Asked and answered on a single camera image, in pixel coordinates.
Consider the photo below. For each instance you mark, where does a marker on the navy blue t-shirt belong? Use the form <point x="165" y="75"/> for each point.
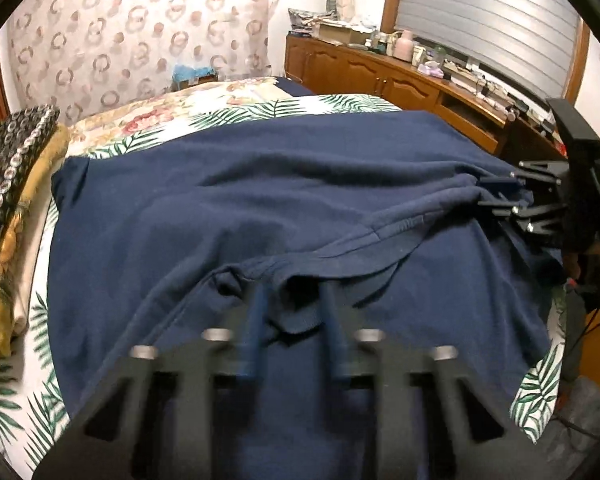
<point x="154" y="246"/>

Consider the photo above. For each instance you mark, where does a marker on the grey window blind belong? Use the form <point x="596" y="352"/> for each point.
<point x="529" y="41"/>

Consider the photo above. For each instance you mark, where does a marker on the navy blue blanket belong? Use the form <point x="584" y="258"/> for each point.
<point x="291" y="87"/>

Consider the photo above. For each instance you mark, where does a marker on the pink bottle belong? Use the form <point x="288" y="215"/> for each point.
<point x="404" y="46"/>

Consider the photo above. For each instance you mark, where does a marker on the purple small object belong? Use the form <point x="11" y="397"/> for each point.
<point x="431" y="69"/>

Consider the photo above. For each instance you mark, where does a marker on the floral bedspread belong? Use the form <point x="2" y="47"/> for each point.
<point x="142" y="115"/>

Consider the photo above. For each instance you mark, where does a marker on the light blue cloth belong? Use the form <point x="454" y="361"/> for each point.
<point x="184" y="76"/>

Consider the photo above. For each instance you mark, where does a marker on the yellow folded cloth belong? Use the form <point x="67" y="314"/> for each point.
<point x="20" y="243"/>

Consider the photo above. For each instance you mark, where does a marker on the wooden sideboard cabinet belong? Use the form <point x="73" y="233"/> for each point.
<point x="325" y="68"/>

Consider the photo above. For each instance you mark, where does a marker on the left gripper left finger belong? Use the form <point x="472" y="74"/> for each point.
<point x="241" y="355"/>

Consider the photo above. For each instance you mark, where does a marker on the floral patterned wall curtain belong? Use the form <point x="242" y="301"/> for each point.
<point x="87" y="56"/>

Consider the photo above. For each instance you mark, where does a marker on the cardboard box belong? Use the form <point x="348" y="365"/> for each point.
<point x="339" y="34"/>

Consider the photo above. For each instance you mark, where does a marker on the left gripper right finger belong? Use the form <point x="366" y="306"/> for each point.
<point x="346" y="356"/>

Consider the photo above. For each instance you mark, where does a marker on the black patterned folded cloth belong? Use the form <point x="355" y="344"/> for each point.
<point x="23" y="136"/>

